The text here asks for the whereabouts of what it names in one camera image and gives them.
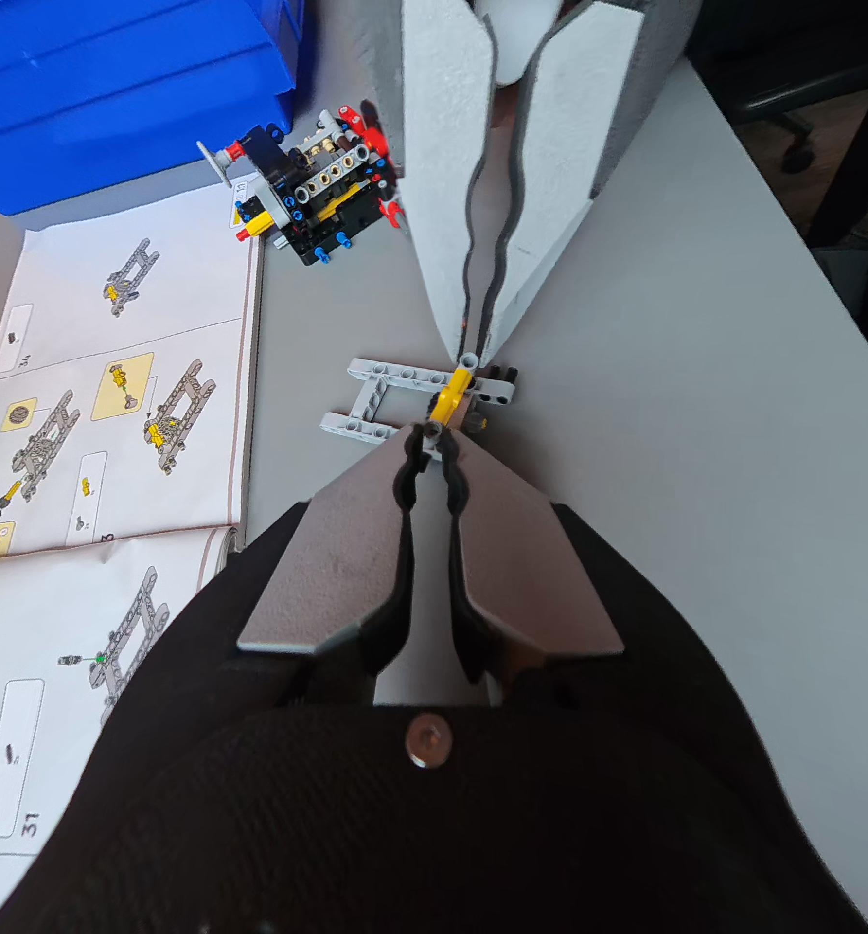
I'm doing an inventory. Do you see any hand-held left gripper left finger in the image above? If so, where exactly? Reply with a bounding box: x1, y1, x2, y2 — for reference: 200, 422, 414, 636
235, 423, 426, 683

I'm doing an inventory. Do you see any yellow lego axle connector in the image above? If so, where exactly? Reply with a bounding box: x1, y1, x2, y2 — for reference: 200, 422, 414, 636
426, 352, 478, 439

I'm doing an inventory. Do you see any blue plastic bin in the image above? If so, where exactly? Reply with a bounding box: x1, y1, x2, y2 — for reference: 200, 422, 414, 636
0, 0, 314, 216

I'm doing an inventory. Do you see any lego car chassis assembly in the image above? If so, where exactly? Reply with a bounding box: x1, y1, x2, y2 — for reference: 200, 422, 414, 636
196, 101, 409, 265

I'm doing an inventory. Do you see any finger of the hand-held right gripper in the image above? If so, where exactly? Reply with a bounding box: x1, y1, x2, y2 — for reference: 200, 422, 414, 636
401, 0, 499, 363
478, 0, 648, 367

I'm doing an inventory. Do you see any black office chair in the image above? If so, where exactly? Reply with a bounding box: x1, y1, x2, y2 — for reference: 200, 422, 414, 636
696, 0, 868, 249

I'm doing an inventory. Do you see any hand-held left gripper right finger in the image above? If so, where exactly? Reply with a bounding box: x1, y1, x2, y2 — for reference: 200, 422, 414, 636
437, 427, 626, 684

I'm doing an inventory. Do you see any lego instruction booklet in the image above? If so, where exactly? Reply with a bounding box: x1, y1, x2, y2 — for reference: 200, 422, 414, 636
0, 175, 266, 858

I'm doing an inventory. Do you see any grey lego frame assembly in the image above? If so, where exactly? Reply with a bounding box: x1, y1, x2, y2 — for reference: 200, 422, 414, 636
320, 356, 518, 461

